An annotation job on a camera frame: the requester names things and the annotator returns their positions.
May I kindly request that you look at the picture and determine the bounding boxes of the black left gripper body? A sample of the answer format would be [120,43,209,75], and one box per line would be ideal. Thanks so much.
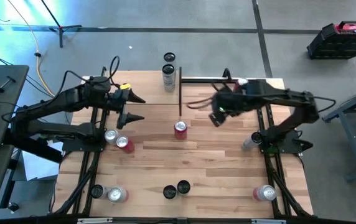
[108,88,128,130]

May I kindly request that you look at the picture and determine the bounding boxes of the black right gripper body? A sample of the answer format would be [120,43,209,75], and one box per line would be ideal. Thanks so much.
[208,90,244,128]

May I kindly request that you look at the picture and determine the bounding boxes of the red Coca-Cola can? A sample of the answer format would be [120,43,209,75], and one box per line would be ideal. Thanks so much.
[116,135,136,154]
[107,185,130,203]
[252,184,278,202]
[174,120,189,141]
[233,77,250,93]

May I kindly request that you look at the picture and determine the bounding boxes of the red and silver soda can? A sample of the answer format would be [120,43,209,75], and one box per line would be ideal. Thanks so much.
[104,129,119,145]

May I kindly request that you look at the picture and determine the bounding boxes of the dented Celsius Peach Vibe can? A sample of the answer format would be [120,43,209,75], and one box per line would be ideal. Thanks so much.
[162,184,177,200]

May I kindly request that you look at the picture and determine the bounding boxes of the wooden shelf with black legs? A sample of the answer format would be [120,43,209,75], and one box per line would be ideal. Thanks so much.
[98,65,184,118]

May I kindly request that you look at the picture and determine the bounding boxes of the black tripod stand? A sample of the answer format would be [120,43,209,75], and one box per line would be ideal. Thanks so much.
[40,0,83,49]

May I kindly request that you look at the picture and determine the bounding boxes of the white paper sheets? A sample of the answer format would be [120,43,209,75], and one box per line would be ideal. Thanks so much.
[21,139,63,181]

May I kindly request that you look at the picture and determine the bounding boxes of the black toolbox with red lid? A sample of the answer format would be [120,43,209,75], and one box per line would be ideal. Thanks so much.
[306,21,356,60]

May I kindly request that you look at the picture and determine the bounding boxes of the blue metal workbench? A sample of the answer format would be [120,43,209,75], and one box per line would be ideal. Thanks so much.
[322,81,356,183]

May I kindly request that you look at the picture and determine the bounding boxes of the black crossbar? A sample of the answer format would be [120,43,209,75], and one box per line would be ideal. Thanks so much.
[0,214,356,224]

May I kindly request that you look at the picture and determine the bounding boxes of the black aluminium table frame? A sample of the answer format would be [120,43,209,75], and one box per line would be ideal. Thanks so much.
[52,77,314,218]

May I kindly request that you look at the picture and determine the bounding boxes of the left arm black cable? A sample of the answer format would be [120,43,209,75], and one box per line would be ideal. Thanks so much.
[58,55,121,94]

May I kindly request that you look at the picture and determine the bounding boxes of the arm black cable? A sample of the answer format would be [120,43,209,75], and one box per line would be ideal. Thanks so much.
[185,95,337,123]
[58,55,121,94]

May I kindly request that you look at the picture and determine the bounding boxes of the black cable bundle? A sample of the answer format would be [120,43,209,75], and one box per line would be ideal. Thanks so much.
[0,48,56,100]

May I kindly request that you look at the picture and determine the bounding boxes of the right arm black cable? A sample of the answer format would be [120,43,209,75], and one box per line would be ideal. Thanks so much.
[185,95,337,123]

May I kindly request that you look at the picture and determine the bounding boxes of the silver mounting bracket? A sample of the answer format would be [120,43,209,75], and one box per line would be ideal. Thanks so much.
[251,218,287,224]
[77,217,113,224]

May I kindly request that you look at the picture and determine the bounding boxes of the yellow extension cable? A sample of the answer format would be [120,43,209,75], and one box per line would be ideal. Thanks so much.
[7,0,56,97]

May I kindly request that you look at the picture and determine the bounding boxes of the black T-handle tool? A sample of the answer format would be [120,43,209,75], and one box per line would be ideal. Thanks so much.
[0,76,17,91]

